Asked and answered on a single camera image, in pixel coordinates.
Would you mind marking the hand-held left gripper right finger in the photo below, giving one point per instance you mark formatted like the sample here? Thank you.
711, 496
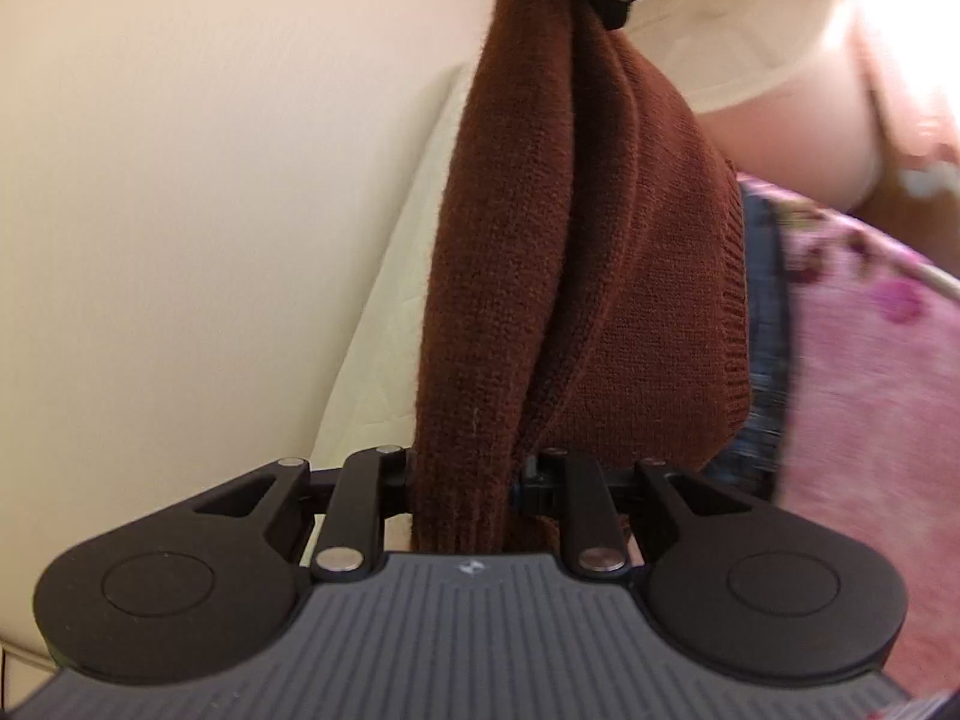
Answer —
540, 491

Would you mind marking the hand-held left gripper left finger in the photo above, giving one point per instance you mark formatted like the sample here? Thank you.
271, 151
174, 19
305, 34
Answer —
390, 476

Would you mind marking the brown knitted sweater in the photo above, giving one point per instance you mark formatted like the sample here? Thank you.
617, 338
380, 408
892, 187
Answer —
600, 240

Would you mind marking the pale pink cloth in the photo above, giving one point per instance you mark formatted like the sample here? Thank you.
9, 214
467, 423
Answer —
810, 135

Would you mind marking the dark blue-grey garment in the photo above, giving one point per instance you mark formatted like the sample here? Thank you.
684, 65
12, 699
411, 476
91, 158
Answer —
761, 330

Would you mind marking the pink floral blanket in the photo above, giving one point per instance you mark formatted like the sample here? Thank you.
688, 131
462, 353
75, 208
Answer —
862, 390

